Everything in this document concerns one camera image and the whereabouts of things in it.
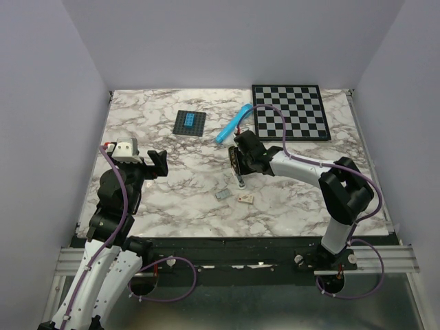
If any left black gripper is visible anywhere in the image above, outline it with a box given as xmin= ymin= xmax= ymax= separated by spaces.
xmin=107 ymin=149 xmax=168 ymax=212

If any white staple box sleeve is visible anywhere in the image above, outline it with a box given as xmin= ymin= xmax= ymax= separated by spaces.
xmin=237 ymin=194 xmax=254 ymax=204

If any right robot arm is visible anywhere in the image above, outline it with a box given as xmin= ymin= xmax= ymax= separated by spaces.
xmin=229 ymin=131 xmax=374 ymax=270

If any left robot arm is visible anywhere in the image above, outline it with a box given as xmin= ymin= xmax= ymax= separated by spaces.
xmin=38 ymin=144 xmax=168 ymax=329

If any blue marker pen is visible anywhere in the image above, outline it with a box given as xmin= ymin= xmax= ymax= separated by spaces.
xmin=214 ymin=104 xmax=253 ymax=144

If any dark grey lego baseplate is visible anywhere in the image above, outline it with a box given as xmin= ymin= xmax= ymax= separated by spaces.
xmin=173 ymin=110 xmax=206 ymax=137

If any blue lego brick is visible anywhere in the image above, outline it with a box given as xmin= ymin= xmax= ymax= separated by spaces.
xmin=184 ymin=113 xmax=195 ymax=129

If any black white chessboard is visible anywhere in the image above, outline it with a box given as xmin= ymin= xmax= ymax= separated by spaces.
xmin=252 ymin=85 xmax=331 ymax=142

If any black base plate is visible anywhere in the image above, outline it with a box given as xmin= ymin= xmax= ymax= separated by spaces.
xmin=126 ymin=235 xmax=400 ymax=293

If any aluminium rail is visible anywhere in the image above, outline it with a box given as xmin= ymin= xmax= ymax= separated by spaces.
xmin=55 ymin=245 xmax=420 ymax=276

